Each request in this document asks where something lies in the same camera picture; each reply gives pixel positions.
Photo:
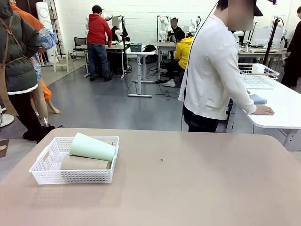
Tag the person right hand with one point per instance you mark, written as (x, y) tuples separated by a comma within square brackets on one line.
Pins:
[(264, 110)]

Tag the light blue cloth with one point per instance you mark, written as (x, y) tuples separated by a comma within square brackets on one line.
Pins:
[(258, 100)]

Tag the pale green tall cup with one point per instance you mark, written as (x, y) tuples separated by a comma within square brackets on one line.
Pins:
[(94, 148)]

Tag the white perforated plastic basket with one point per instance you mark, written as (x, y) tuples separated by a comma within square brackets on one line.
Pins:
[(70, 176)]

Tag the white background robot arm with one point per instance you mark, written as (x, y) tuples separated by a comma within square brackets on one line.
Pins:
[(162, 26), (194, 23), (107, 17), (238, 34)]

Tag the person right forearm white sleeve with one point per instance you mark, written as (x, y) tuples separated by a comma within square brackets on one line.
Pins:
[(244, 99)]

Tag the white side table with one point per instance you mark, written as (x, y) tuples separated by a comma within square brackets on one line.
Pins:
[(282, 106)]

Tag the standing person in black jacket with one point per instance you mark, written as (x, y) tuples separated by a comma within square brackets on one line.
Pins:
[(294, 54)]

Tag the black tripod stand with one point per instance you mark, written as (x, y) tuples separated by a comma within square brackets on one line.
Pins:
[(270, 47)]

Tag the person in white cardigan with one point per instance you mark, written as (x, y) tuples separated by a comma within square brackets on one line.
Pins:
[(207, 70)]

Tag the white monitor screen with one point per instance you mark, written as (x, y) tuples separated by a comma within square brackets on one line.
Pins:
[(261, 35)]

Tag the person in yellow hoodie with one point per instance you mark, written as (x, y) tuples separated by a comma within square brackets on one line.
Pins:
[(184, 51)]

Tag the grey desk with white legs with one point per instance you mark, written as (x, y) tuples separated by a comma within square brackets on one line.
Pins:
[(167, 44)]

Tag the black cap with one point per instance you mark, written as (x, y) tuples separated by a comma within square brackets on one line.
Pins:
[(149, 48)]

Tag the green plastic crate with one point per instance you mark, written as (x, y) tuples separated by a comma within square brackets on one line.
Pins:
[(136, 47)]

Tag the brown top desk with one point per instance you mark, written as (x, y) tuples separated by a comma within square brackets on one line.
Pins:
[(117, 47)]

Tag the seated person in black hoodie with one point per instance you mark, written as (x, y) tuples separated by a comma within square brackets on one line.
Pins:
[(120, 33)]

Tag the person in red hoodie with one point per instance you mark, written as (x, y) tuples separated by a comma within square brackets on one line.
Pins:
[(98, 30)]

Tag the black mesh office chair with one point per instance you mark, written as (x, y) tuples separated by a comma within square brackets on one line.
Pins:
[(80, 42)]

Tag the white wooden step stool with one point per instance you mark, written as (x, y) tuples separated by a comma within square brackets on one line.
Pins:
[(55, 60)]

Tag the mannequin in orange jacket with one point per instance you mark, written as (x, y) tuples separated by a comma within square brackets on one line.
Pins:
[(44, 99)]

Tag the white tall tower fan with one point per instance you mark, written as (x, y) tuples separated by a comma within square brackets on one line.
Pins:
[(43, 14)]

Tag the figure in dark green jacket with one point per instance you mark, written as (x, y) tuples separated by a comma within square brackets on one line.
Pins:
[(16, 58)]

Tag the white round fan base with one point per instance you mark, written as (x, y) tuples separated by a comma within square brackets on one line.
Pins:
[(5, 120)]

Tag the brown cardboard piece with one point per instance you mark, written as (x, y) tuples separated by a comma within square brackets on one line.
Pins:
[(4, 148)]

